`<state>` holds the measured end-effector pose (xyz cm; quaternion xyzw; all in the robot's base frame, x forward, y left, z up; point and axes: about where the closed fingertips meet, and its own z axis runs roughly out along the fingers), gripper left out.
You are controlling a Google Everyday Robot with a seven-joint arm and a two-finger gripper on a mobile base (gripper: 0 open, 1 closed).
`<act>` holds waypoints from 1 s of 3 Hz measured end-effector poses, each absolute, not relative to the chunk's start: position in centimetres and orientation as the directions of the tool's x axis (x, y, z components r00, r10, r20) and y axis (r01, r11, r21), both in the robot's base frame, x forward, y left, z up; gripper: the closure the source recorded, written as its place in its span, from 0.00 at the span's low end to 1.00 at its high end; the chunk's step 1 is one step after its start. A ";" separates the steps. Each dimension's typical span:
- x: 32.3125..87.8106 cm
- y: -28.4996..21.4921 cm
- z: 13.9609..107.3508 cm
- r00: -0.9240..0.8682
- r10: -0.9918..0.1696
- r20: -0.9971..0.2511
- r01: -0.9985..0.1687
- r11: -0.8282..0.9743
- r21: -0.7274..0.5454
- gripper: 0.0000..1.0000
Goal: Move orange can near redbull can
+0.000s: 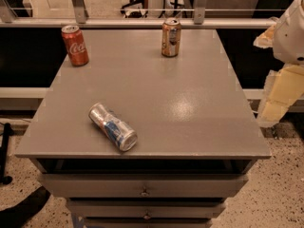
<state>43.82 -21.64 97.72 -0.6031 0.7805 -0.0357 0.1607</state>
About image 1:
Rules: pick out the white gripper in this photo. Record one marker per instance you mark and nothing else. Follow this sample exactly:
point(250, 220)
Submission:
point(291, 39)

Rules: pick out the orange soda can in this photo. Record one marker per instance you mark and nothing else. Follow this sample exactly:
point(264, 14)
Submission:
point(171, 37)

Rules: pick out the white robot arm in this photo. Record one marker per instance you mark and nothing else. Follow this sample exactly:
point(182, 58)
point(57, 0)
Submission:
point(286, 38)

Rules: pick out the silver blue redbull can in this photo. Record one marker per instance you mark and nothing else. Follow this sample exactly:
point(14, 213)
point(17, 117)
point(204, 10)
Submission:
point(119, 132)

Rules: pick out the red coca-cola can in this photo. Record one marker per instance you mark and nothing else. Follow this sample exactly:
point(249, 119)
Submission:
point(75, 45)

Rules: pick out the grey drawer cabinet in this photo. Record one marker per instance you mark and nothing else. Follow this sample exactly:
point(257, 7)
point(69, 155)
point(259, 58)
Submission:
point(189, 112)

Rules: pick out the middle grey drawer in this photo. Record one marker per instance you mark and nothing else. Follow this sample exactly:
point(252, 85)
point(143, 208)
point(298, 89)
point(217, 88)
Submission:
point(149, 208)

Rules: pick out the grey drawer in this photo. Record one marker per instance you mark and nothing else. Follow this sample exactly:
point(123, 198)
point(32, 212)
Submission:
point(149, 208)
point(142, 185)

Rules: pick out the top grey drawer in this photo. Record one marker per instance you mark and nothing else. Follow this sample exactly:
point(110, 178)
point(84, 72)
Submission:
point(142, 185)

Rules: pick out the black stand pole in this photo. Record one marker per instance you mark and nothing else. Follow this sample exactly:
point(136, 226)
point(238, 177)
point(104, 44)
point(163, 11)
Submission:
point(7, 132)

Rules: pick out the black shoe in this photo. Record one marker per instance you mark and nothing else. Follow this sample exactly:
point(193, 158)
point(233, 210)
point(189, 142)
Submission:
point(20, 214)

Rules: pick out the metal window rail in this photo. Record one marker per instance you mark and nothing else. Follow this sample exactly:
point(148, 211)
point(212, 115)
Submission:
point(208, 23)

